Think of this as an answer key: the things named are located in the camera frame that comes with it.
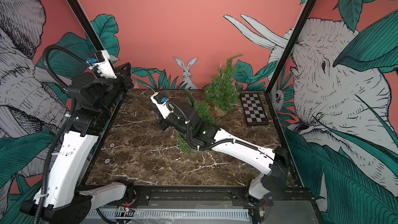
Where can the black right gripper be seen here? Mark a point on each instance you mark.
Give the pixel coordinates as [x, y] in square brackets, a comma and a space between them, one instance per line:
[164, 125]

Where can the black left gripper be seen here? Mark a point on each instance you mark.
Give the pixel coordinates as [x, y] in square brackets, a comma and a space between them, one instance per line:
[125, 76]

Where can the large green christmas tree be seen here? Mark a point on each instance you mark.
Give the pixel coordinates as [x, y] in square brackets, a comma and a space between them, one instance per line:
[202, 125]

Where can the small tree wooden base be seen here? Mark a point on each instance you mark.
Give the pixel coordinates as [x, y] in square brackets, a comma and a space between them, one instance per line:
[219, 112]

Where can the small green christmas tree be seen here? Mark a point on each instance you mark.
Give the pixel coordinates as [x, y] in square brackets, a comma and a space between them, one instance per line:
[223, 90]

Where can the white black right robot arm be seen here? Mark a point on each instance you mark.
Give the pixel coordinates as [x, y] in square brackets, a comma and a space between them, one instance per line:
[271, 163]

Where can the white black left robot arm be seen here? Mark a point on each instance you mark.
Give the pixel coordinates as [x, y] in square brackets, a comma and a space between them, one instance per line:
[96, 96]

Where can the black white chessboard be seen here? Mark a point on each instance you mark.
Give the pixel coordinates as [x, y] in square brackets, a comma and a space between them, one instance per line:
[254, 113]

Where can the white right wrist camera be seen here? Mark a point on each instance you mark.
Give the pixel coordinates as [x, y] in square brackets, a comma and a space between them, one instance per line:
[161, 107]

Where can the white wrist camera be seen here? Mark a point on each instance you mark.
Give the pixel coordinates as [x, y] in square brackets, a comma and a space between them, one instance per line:
[99, 61]
[161, 107]

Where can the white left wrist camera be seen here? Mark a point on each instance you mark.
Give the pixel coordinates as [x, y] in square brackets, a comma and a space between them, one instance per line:
[99, 61]

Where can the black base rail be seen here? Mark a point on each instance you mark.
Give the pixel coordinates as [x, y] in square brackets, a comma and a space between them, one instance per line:
[238, 195]

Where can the black frame post left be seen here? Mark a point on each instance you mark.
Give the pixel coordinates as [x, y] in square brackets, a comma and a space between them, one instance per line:
[86, 24]

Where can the black frame post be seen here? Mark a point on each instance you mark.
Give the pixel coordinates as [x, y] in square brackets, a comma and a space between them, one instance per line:
[86, 24]
[308, 7]

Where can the white slotted cable tray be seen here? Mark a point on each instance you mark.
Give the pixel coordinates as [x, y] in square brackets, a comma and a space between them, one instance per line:
[145, 214]

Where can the black frame post right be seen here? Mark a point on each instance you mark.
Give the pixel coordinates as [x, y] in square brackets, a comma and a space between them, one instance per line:
[308, 7]

